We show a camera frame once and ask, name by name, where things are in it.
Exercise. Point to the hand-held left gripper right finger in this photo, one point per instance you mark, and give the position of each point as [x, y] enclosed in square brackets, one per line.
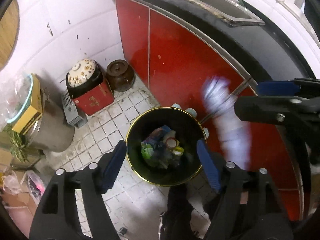
[208, 165]

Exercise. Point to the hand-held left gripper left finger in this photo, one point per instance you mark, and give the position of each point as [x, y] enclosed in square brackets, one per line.
[112, 165]

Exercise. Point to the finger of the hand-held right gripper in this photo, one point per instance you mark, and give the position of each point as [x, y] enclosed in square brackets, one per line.
[275, 87]
[265, 108]

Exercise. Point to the white plastic bottle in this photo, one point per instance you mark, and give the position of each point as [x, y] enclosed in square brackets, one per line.
[232, 140]

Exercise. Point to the black gold-rimmed trash bin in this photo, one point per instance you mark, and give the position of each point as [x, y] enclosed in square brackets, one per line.
[190, 130]

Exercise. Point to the yellow-capped bottle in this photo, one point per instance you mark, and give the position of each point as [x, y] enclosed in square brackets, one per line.
[178, 150]

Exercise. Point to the small white cup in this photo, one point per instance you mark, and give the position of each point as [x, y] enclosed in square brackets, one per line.
[192, 111]
[176, 105]
[205, 131]

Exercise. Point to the green plastic wrapper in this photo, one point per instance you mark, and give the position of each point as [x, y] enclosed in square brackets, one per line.
[147, 152]

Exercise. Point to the white-capped bottle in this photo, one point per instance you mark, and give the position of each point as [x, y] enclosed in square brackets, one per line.
[171, 143]

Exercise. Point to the person's dark trouser leg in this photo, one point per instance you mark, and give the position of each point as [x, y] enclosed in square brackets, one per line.
[180, 205]

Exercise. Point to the blue snack packet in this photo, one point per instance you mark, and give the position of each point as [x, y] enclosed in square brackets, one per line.
[160, 133]

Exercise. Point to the grey plastic basket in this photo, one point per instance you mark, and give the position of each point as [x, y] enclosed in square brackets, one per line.
[72, 112]

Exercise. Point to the grey metal pot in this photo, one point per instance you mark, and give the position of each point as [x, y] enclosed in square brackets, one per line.
[53, 130]

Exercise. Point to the red tin box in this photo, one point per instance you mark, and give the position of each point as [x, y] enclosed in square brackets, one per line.
[93, 98]

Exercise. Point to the pink plastic bag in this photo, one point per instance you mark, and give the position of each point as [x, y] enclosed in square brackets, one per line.
[33, 185]

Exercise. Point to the black kitchen counter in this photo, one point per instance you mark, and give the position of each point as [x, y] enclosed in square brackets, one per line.
[225, 22]

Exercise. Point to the red kitchen cabinet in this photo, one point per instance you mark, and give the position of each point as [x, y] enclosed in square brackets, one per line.
[187, 67]

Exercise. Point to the brown ceramic jar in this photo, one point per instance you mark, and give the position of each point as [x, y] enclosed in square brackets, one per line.
[120, 76]

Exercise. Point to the black pot with floral lid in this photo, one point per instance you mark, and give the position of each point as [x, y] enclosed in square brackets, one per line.
[81, 76]

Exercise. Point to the green leafy vegetable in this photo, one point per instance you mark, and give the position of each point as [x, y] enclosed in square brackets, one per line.
[17, 142]

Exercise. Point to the yellow cardboard box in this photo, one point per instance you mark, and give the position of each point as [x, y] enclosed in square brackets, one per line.
[30, 110]

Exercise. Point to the stainless steel sink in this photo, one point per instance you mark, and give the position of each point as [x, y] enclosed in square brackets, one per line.
[200, 0]

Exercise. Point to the clear plastic bag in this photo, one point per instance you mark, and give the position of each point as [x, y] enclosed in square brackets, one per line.
[12, 90]

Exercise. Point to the round wooden board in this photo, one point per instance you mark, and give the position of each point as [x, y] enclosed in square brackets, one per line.
[7, 35]

